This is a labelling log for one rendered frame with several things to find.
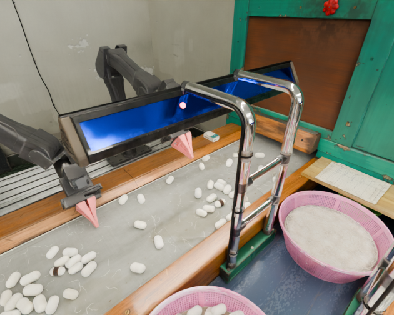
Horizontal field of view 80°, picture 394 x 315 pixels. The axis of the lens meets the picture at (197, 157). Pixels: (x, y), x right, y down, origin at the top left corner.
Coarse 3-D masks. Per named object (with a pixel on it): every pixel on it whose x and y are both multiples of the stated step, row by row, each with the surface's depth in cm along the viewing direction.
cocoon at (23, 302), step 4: (20, 300) 46; (24, 300) 46; (28, 300) 46; (16, 304) 46; (20, 304) 45; (24, 304) 45; (28, 304) 45; (32, 304) 46; (20, 308) 45; (24, 308) 45; (28, 308) 45; (32, 308) 46; (24, 312) 45; (28, 312) 45
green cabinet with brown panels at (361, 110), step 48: (240, 0) 90; (288, 0) 77; (384, 0) 60; (240, 48) 98; (288, 48) 84; (336, 48) 73; (384, 48) 64; (288, 96) 91; (336, 96) 78; (384, 96) 68; (384, 144) 72
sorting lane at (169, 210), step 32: (224, 160) 91; (256, 160) 91; (160, 192) 75; (192, 192) 75; (256, 192) 75; (64, 224) 64; (128, 224) 64; (160, 224) 64; (192, 224) 64; (0, 256) 56; (32, 256) 56; (96, 256) 56; (128, 256) 56; (160, 256) 56; (0, 288) 50; (64, 288) 50; (96, 288) 50; (128, 288) 50
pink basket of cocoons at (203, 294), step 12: (192, 288) 47; (204, 288) 47; (216, 288) 47; (168, 300) 45; (180, 300) 47; (192, 300) 47; (204, 300) 48; (216, 300) 48; (228, 300) 47; (240, 300) 46; (156, 312) 44; (168, 312) 46
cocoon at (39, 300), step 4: (36, 296) 47; (40, 296) 47; (36, 300) 46; (40, 300) 46; (44, 300) 46; (36, 304) 45; (40, 304) 45; (44, 304) 46; (36, 308) 45; (40, 308) 45; (44, 308) 45; (40, 312) 45
